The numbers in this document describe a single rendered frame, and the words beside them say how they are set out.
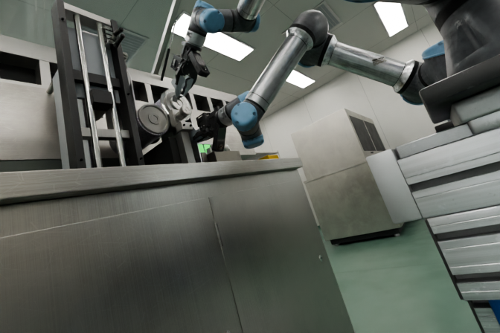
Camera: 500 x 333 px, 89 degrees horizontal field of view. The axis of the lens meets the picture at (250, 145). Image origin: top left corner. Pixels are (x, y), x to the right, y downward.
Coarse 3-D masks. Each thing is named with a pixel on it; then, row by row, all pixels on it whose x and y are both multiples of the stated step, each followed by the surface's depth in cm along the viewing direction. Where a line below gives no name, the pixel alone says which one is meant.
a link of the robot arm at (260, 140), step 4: (256, 132) 81; (260, 132) 86; (240, 136) 87; (244, 136) 81; (248, 136) 81; (252, 136) 82; (256, 136) 84; (260, 136) 85; (244, 140) 85; (248, 140) 84; (252, 140) 84; (256, 140) 84; (260, 140) 85; (244, 144) 86; (248, 144) 84; (252, 144) 84; (256, 144) 86; (260, 144) 87; (248, 148) 87; (252, 148) 89
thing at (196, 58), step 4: (192, 52) 96; (196, 52) 98; (192, 56) 95; (196, 56) 96; (200, 56) 98; (192, 60) 95; (196, 60) 94; (200, 60) 96; (196, 64) 94; (200, 64) 94; (204, 64) 97; (196, 68) 94; (200, 68) 93; (204, 68) 94; (200, 72) 93; (204, 72) 93; (208, 72) 95; (204, 76) 95
